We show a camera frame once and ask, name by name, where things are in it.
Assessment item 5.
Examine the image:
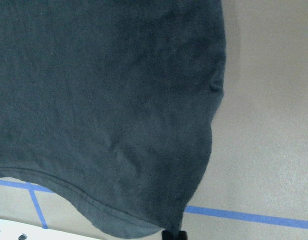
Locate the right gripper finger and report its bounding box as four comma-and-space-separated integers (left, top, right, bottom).
161, 230, 188, 240

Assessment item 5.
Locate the black printed t-shirt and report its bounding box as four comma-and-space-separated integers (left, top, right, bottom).
0, 0, 226, 239

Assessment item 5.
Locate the white central pedestal column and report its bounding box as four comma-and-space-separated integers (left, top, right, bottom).
0, 219, 95, 240

